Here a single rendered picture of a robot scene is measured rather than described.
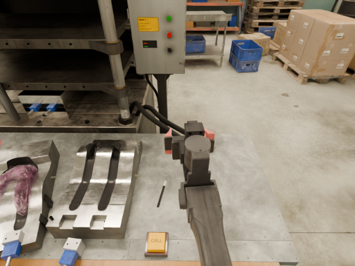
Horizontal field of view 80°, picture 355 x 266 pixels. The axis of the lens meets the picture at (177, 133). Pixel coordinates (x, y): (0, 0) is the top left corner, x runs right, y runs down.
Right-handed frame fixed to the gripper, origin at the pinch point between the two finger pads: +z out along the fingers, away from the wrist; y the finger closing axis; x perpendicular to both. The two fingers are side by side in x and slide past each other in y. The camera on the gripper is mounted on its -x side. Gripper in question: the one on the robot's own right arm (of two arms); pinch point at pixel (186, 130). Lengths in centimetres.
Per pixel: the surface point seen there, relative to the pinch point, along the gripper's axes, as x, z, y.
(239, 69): 109, 317, -141
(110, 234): 36.1, -11.8, 28.3
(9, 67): 15, 102, 110
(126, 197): 31.4, 0.1, 23.0
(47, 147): 29, 30, 63
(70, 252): 36, -17, 41
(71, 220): 34, -7, 43
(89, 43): -8, 70, 43
